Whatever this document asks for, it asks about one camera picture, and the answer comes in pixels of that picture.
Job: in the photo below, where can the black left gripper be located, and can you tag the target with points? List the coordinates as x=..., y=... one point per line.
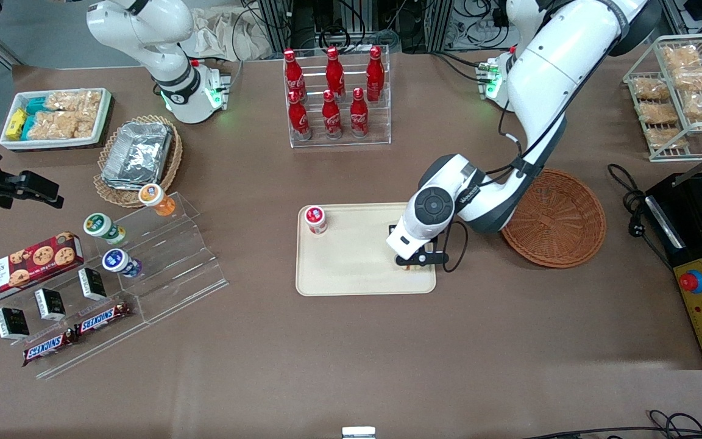
x=391, y=228

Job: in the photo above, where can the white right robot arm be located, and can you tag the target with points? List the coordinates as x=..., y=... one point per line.
x=156, y=36

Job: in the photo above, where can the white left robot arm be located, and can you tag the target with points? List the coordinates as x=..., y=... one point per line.
x=546, y=67

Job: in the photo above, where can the oval light wicker basket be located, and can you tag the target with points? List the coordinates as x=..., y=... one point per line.
x=113, y=196

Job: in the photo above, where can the beige plastic tray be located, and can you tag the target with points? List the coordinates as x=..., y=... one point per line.
x=351, y=262

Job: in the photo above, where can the round brown wicker basket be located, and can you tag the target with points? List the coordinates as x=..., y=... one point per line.
x=558, y=219

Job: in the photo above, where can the white rectangular snack box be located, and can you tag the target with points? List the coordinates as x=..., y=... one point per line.
x=52, y=144

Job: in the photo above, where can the teal snack packet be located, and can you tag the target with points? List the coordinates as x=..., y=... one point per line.
x=28, y=127
x=36, y=105

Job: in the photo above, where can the yellow snack packet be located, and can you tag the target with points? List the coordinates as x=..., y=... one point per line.
x=16, y=124

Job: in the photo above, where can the clear bag rice crackers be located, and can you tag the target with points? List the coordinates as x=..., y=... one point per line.
x=74, y=100
x=58, y=124

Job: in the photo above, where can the green lid yogurt cup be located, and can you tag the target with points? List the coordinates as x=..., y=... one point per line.
x=101, y=227

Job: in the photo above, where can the red Walkers cookie box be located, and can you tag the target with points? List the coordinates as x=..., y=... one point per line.
x=22, y=268

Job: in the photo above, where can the small black box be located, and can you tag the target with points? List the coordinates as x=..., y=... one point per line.
x=50, y=303
x=92, y=283
x=13, y=323

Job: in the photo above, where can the stack of foil trays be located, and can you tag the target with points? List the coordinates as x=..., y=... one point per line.
x=136, y=152

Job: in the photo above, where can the blue lid yogurt cup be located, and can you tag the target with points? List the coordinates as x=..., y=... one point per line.
x=118, y=262

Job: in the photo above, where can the orange lid yogurt cup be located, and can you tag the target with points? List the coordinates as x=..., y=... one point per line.
x=155, y=198

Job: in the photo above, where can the red lid yogurt cup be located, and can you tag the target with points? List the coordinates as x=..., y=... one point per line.
x=315, y=219

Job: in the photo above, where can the Snickers bar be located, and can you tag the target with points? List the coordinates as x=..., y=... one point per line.
x=102, y=319
x=48, y=348

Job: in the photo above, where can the clear acrylic bottle rack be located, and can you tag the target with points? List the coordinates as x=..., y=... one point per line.
x=381, y=122

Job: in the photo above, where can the clear acrylic stepped display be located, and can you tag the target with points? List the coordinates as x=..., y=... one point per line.
x=174, y=262

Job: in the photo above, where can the red cola bottle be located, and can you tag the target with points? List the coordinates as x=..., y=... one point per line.
x=334, y=73
x=293, y=73
x=359, y=116
x=375, y=76
x=331, y=119
x=298, y=119

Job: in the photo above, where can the beige cloth bag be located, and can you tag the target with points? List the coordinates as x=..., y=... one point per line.
x=223, y=33

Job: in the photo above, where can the black countertop appliance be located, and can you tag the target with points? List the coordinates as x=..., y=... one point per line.
x=692, y=219

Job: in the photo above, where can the aluminium profile frame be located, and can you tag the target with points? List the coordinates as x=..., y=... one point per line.
x=671, y=15

